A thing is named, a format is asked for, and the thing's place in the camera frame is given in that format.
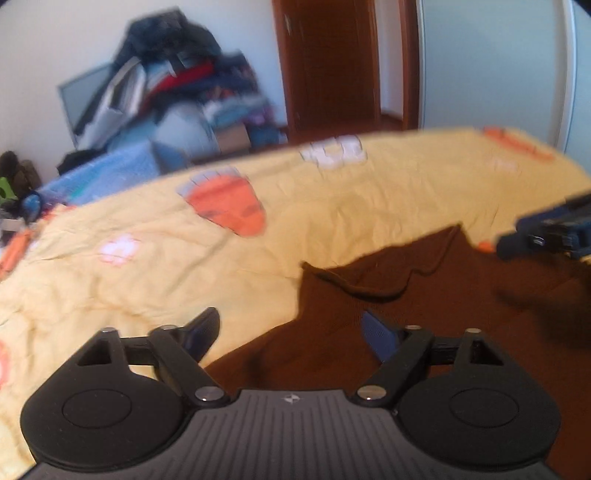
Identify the brown knit sweater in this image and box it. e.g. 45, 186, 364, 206
208, 226, 590, 479

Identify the pile of clothes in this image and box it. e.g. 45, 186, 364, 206
71, 8, 281, 157

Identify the yellow floral bedspread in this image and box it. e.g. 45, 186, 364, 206
1, 128, 590, 479

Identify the white sliding wardrobe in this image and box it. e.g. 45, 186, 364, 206
417, 0, 590, 168

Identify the blue quilted blanket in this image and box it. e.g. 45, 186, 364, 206
38, 141, 188, 206

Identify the green plastic stool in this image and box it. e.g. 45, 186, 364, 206
0, 177, 18, 204

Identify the dark plush toy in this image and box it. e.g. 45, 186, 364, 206
0, 151, 42, 199

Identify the brown wooden door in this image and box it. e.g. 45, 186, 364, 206
273, 1, 421, 144

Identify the grey framed board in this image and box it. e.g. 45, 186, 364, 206
58, 63, 111, 149

